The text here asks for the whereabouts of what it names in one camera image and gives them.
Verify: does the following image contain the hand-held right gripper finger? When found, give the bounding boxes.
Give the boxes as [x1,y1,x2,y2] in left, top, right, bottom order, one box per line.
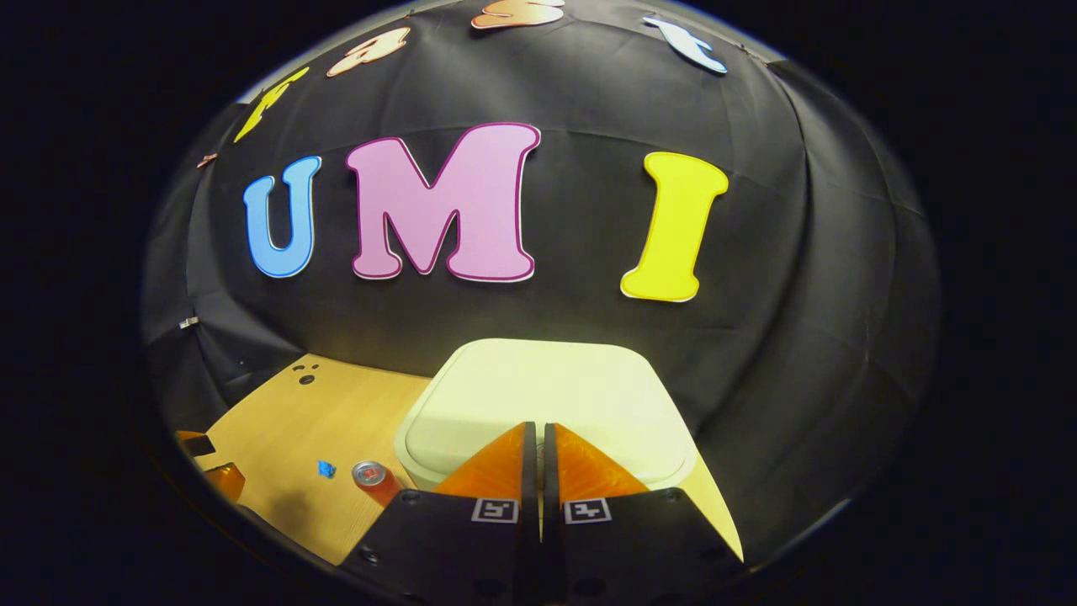
[341,421,539,606]
[543,421,745,606]

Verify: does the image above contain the wooden desktop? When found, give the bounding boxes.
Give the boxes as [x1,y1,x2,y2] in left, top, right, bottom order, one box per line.
[194,353,438,566]

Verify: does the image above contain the black backdrop cloth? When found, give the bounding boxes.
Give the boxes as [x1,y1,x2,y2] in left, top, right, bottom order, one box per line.
[141,0,939,556]

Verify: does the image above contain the orange pop can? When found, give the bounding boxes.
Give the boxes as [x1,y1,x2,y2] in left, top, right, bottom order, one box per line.
[352,460,405,508]

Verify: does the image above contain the pale green desktop garbage bin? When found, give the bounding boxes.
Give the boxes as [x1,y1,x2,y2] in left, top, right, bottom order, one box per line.
[394,338,745,563]

